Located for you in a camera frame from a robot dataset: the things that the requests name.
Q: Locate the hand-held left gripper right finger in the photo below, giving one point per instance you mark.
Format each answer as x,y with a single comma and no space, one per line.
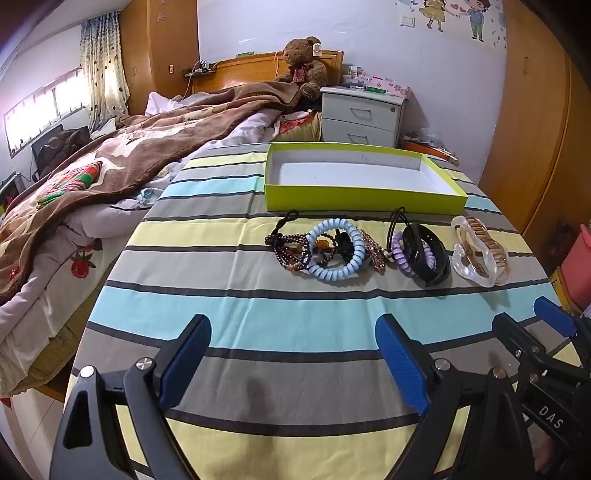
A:
401,364

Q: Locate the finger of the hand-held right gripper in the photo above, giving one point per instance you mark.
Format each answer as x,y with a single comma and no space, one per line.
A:
554,316
517,339

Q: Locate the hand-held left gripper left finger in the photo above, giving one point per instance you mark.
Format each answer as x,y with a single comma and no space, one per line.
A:
184,364

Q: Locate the clear and gold hair claw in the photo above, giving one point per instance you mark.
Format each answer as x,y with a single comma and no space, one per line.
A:
466,267

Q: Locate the black wrist band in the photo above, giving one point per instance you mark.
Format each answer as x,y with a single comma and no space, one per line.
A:
438,272

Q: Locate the green cardboard box tray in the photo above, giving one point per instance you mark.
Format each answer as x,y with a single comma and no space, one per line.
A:
351,170

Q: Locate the pink plastic bin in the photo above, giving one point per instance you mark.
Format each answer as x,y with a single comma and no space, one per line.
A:
582,263

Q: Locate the striped cloth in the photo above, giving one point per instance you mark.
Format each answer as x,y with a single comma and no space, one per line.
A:
277,314

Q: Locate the rhinestone hair clip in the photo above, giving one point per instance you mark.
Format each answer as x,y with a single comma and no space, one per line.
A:
376,254

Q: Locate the black small hair claw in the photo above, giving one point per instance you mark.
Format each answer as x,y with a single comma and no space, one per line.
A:
344,242

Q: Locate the white quilt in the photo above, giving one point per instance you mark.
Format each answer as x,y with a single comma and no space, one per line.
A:
115,217

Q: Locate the plain wooden wardrobe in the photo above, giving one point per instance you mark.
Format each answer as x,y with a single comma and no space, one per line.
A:
531,138

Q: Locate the orange box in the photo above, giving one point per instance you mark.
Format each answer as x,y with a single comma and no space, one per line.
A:
429,150

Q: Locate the brown blanket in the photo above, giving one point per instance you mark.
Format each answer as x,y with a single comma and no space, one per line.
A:
138,157

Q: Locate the red green plaid cloth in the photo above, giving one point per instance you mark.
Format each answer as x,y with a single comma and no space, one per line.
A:
74,180

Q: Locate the dark clothes pile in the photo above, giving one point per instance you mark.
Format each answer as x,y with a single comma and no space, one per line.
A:
71,141

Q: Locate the white nightstand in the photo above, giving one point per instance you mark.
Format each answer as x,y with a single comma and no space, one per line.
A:
360,115

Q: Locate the red patterned pillow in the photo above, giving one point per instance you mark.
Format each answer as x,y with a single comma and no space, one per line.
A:
298,127

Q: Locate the pink floral box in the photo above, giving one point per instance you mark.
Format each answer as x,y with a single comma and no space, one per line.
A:
392,87

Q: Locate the small cosmetic bottles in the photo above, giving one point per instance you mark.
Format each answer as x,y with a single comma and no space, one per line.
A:
354,78

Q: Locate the window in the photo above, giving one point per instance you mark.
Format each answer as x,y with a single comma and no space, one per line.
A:
46,106

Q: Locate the power strip shelf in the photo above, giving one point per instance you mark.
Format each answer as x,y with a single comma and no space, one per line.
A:
199,70

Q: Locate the wooden headboard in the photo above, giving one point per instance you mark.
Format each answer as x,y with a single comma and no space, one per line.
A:
244,69

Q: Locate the dotted curtain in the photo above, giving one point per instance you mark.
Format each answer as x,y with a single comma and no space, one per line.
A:
104,69

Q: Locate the wooden wardrobe with star stickers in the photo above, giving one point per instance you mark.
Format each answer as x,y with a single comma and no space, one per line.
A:
157,46

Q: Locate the brown teddy bear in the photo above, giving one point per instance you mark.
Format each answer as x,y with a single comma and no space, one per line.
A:
302,60

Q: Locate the cartoon wall sticker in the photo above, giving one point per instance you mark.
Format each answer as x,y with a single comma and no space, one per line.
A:
478,18

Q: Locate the white light switch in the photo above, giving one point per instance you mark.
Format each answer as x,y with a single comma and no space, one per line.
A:
407,21

